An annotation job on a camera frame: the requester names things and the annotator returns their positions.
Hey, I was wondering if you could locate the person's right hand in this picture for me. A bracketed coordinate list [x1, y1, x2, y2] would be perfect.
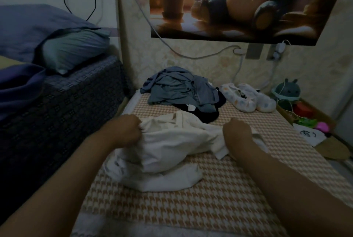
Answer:
[222, 117, 256, 160]

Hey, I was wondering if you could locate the person's left hand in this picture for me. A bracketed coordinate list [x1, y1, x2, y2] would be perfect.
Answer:
[99, 114, 144, 149]

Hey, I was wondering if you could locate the white printed slipper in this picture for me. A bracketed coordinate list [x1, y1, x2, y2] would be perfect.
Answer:
[220, 82, 257, 113]
[237, 82, 278, 113]

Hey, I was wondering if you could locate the black garment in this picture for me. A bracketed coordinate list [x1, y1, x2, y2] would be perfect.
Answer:
[171, 91, 227, 124]

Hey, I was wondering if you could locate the cream long-sleeve shirt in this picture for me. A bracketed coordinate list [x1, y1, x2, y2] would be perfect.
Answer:
[105, 110, 271, 192]

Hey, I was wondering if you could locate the pile of grey-blue clothes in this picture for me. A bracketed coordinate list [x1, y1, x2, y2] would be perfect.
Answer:
[139, 66, 221, 115]

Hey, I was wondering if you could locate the person's right forearm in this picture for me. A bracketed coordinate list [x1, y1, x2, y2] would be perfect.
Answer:
[234, 141, 353, 237]

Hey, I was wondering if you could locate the person's left forearm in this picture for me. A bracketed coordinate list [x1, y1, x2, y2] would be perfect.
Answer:
[0, 135, 119, 237]

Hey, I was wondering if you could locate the dark patterned bed cover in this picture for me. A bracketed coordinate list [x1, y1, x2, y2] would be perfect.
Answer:
[0, 55, 130, 224]

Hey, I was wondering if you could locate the teal round bunny lamp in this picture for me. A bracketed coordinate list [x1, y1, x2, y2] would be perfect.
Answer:
[273, 78, 301, 102]

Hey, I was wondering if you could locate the red toy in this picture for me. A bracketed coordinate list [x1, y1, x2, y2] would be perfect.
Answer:
[292, 102, 315, 118]

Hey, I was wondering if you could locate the green toy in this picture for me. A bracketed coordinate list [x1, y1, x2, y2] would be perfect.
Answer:
[298, 117, 318, 128]

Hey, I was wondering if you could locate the white printed card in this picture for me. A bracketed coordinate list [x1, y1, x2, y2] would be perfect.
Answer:
[292, 123, 327, 147]

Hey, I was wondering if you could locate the pink ball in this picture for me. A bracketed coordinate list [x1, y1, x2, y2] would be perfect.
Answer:
[315, 122, 331, 134]

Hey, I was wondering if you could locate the white charger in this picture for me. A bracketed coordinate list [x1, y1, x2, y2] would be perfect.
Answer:
[273, 41, 288, 61]

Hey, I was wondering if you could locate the grey-green pillow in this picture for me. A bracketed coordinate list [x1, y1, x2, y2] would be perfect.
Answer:
[36, 29, 111, 76]

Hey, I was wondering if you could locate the wooden bedside tray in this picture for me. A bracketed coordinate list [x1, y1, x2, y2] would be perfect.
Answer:
[276, 99, 351, 161]

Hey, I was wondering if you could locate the grey sliding door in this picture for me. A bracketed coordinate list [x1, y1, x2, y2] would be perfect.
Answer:
[335, 74, 353, 158]

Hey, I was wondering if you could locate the blue folded blanket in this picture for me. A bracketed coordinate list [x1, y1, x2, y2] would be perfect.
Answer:
[0, 63, 47, 119]

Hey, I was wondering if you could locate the yellow-green cushion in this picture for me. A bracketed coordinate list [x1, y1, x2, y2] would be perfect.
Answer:
[0, 55, 25, 71]

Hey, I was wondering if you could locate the blue pillow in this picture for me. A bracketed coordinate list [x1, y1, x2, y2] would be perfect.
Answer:
[0, 4, 103, 64]

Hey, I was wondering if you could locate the thin white charger cable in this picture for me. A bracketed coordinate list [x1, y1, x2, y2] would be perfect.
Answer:
[259, 58, 282, 91]

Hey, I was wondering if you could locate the grey wall socket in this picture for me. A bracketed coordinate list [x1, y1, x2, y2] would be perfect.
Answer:
[245, 42, 264, 60]

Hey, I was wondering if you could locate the long white cable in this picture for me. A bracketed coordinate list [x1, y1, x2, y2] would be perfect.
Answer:
[116, 0, 246, 60]

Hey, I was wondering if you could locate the cartoon bear wall poster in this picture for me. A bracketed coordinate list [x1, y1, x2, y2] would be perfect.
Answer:
[148, 0, 351, 46]

